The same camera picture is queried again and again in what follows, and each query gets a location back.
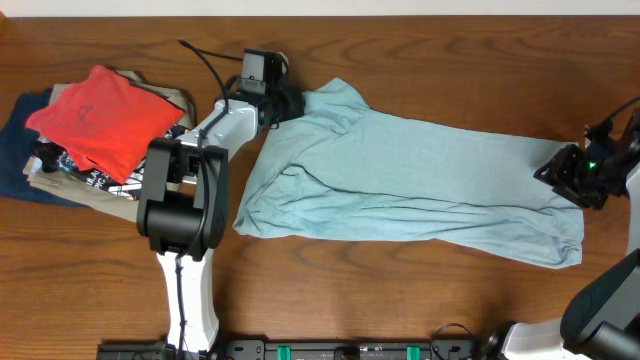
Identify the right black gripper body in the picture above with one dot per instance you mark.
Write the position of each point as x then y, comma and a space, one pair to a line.
567, 173

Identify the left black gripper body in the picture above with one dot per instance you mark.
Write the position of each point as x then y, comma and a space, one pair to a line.
291, 105

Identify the light blue t-shirt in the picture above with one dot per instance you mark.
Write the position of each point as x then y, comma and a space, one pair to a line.
346, 172

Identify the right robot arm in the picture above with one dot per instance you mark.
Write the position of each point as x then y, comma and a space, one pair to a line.
602, 320

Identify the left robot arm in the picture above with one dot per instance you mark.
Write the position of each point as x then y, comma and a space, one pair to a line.
184, 205

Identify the red folded shirt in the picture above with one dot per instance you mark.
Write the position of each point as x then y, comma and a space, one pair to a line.
105, 122

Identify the khaki folded garment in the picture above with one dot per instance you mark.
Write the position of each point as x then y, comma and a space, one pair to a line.
66, 187

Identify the black printed folded shirt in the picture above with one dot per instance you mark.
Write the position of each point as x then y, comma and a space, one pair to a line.
52, 157

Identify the navy blue folded garment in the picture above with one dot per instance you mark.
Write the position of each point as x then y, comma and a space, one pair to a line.
16, 148

